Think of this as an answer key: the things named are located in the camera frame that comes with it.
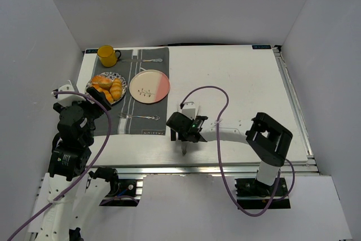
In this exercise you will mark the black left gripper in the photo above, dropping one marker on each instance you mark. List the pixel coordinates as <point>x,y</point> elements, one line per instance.
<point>94,100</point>

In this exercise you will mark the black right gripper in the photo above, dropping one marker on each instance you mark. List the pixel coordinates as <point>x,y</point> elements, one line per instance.
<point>189,137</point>

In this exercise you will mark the metal tongs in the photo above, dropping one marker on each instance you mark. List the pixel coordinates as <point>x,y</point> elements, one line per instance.
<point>184,144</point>

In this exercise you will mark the round bread bun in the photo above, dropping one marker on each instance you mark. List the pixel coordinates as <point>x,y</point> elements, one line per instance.
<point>108,85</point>

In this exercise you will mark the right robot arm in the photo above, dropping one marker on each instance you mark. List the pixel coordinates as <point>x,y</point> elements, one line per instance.
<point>269,139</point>

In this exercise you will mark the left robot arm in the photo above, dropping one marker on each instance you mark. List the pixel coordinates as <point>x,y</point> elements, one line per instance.
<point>74,191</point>

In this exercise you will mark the sesame bread bun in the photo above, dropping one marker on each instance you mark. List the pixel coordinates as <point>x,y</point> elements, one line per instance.
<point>98,80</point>

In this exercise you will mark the striped croissant right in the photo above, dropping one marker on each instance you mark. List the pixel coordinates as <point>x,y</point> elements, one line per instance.
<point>116,89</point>

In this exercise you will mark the silver fork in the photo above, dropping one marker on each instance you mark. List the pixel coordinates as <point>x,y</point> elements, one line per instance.
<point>129,116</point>

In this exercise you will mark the blue floral plate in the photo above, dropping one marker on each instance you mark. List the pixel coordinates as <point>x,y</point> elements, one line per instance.
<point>112,76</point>

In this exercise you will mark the grey striped placemat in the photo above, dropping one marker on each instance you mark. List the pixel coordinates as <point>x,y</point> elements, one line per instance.
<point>142,108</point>

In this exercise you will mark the yellow enamel mug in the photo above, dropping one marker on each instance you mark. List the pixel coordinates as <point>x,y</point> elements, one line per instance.
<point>108,56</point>

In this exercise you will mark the cream and pink plate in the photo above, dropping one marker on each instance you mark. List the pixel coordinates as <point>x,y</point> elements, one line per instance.
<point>150,86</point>

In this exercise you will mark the silver butter knife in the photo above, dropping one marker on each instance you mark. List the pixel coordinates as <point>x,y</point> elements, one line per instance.
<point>157,60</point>

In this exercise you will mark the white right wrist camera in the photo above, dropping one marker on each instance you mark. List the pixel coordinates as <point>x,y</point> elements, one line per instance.
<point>189,109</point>

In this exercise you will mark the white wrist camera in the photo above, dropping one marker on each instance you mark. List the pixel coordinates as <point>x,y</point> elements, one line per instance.
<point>65,96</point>
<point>189,109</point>

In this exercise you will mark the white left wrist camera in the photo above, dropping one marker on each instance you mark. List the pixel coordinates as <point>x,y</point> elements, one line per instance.
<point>65,96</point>

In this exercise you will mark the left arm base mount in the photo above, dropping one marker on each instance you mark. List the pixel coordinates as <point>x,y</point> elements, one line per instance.
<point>120,192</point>

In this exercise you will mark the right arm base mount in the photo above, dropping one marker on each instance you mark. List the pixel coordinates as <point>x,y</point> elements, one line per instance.
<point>253,195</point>

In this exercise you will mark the aluminium table frame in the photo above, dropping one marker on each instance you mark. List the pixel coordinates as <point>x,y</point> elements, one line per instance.
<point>234,82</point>

